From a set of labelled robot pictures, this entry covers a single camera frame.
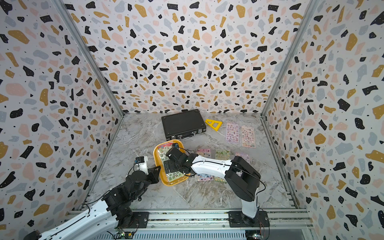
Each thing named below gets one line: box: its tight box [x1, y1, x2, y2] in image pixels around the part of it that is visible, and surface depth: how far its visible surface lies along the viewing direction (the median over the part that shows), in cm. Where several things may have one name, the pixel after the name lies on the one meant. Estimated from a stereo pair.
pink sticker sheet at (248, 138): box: [241, 125, 256, 149], surface depth 112 cm
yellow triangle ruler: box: [205, 119, 223, 132], surface depth 118 cm
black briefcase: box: [161, 109, 207, 141], surface depth 112 cm
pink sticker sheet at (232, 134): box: [225, 122, 239, 143], surface depth 112 cm
